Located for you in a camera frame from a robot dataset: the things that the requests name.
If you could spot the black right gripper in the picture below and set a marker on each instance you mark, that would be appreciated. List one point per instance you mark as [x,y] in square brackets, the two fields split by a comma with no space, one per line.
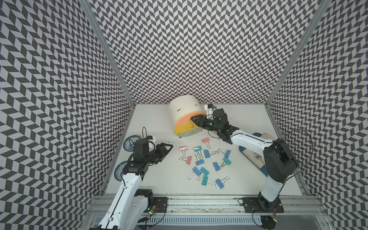
[201,120]

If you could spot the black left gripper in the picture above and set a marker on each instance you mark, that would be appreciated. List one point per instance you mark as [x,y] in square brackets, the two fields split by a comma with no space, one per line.
[162,150]

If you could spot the orange top drawer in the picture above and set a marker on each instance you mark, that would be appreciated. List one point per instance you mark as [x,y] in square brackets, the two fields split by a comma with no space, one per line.
[186,119]

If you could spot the white round drawer cabinet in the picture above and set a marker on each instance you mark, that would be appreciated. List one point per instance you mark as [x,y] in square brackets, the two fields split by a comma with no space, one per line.
[183,105]

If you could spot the teal binder clip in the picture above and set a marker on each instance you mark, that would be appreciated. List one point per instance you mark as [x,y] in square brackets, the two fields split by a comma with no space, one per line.
[198,151]
[225,162]
[205,181]
[204,171]

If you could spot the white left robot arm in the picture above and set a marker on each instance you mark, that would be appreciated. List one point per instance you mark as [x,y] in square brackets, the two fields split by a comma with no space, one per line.
[130,201]

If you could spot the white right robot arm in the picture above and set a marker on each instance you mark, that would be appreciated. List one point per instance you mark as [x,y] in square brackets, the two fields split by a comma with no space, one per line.
[279,160]

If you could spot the green bottom drawer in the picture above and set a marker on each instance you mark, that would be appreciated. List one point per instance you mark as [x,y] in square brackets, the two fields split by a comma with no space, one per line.
[190,132]

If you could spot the pink binder clip centre top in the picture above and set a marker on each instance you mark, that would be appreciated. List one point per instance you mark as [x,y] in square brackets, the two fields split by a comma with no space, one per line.
[206,142]

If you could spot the yellow middle drawer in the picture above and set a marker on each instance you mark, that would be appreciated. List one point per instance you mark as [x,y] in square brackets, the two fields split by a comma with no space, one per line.
[184,128]

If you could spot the pink binder clip lower left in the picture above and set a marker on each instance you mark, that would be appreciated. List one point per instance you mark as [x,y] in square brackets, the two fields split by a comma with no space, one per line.
[187,160]

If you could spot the blue binder clip centre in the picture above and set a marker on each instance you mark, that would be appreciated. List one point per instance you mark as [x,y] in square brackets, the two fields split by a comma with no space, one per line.
[208,153]

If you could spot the blue binder clip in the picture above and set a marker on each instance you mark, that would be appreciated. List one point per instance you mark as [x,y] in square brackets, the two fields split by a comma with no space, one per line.
[220,182]
[208,153]
[226,153]
[195,172]

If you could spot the blue binder clip lower left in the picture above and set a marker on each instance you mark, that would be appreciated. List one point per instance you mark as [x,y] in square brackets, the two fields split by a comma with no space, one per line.
[195,172]

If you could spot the blue binder clip centre low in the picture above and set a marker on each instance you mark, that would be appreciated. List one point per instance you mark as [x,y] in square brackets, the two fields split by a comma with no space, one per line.
[199,160]

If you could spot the blue binder clip right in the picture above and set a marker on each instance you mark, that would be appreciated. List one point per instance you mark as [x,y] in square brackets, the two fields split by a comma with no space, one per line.
[226,153]

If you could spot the blue binder clip mid right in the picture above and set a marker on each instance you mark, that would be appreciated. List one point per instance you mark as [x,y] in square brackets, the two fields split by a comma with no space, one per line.
[216,166]

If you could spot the blue binder clip bottom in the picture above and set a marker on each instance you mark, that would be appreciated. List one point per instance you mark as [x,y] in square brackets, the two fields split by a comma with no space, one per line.
[220,182]

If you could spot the blue patterned bowl far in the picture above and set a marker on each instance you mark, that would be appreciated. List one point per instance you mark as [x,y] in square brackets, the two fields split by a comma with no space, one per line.
[129,143]

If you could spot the blue patterned bowl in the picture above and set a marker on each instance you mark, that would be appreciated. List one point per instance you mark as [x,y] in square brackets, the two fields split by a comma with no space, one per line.
[129,143]
[119,170]

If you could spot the blue patterned bowl near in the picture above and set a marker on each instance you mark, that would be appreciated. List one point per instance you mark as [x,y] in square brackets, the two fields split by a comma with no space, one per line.
[119,170]

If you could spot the metal spoon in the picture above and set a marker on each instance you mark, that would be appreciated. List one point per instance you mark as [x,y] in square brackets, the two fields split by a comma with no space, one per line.
[257,156]

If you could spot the beige cloth napkin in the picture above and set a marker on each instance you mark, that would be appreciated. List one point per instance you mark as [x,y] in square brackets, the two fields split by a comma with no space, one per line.
[254,157]

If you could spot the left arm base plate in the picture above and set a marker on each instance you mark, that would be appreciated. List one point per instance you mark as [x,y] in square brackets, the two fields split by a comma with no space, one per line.
[159,205]

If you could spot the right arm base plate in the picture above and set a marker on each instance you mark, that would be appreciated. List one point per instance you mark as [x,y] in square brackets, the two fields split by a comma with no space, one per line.
[255,204]

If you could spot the aluminium front rail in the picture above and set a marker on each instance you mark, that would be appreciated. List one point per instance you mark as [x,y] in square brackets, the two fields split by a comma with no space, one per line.
[218,204]

